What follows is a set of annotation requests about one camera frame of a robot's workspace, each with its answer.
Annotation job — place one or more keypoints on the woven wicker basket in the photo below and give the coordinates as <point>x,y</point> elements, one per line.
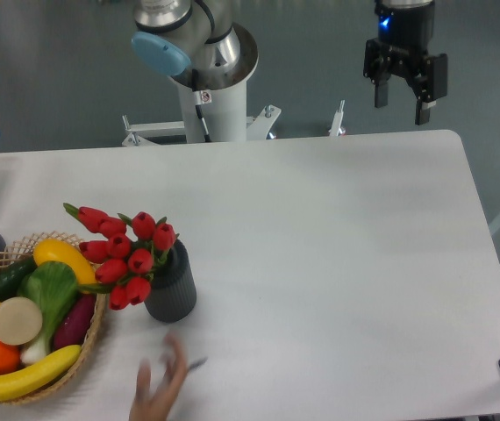
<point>22,248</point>

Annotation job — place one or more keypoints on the white clamp bracket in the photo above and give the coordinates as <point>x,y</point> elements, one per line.
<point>337,129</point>

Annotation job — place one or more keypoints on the dark green cucumber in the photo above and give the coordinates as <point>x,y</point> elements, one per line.
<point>12,276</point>

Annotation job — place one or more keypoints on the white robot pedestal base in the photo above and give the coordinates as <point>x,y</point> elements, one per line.
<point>208,115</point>

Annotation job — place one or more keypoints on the yellow banana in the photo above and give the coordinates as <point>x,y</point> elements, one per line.
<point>29,379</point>

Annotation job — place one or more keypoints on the red tulip bouquet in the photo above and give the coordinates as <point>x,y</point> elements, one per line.
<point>132,256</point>

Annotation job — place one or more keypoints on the beige round disc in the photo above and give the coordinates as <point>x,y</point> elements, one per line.
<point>20,321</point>

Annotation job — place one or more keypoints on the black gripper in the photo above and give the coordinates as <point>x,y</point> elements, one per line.
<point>405,29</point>

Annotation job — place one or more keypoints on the green bok choy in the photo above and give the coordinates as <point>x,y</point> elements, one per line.
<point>52,286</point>

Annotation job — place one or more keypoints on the blurred human hand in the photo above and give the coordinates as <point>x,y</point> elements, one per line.
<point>157,404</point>

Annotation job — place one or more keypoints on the purple eggplant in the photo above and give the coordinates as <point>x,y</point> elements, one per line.
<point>76,323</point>

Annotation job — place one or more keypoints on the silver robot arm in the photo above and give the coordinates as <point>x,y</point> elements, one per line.
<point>197,44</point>

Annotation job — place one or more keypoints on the dark grey ribbed vase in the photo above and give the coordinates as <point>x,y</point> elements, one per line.
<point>173,295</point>

